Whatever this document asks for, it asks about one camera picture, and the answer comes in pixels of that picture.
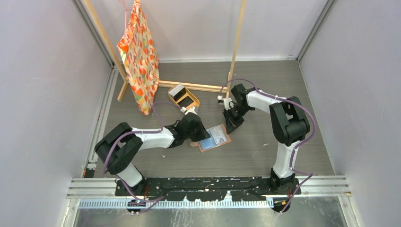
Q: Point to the brown leather card holder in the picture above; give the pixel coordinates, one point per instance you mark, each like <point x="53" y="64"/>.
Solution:
<point x="208" y="144"/>

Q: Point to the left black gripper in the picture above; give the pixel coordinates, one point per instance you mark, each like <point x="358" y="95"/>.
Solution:
<point x="203" y="133"/>

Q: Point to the black card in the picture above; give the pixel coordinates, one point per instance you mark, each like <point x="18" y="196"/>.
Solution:
<point x="185" y="102"/>

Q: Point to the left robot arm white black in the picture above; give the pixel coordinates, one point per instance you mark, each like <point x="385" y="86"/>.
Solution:
<point x="118" y="148"/>

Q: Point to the aluminium rail frame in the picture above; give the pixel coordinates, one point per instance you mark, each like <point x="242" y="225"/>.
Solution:
<point x="99" y="193"/>

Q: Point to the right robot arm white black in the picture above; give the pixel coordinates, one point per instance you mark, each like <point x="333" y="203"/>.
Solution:
<point x="289" y="126"/>

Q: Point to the wooden clothes rack frame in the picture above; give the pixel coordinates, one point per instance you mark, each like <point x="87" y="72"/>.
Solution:
<point x="98" y="26"/>

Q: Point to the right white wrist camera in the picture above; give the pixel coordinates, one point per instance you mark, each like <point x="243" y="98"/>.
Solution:
<point x="226" y="102"/>

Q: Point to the orange floral fabric bag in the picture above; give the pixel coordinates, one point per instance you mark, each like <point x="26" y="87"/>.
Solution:
<point x="140" y="59"/>

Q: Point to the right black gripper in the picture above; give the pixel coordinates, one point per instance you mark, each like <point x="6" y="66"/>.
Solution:
<point x="231" y="123"/>

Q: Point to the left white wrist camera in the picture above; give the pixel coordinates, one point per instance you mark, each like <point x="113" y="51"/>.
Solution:
<point x="190" y="110"/>

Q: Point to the stack of credit cards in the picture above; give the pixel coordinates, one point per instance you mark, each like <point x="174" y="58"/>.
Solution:
<point x="176" y="89"/>

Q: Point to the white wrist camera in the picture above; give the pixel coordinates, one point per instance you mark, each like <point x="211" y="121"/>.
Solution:
<point x="190" y="110"/>
<point x="226" y="102"/>

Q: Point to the white patterned credit card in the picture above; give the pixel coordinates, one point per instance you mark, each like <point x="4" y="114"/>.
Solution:
<point x="218" y="135"/>

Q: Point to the pink clothes hanger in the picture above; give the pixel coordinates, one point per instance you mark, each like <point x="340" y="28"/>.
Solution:
<point x="127" y="7"/>

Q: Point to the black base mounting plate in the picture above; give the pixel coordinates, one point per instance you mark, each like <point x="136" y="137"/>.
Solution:
<point x="254" y="188"/>

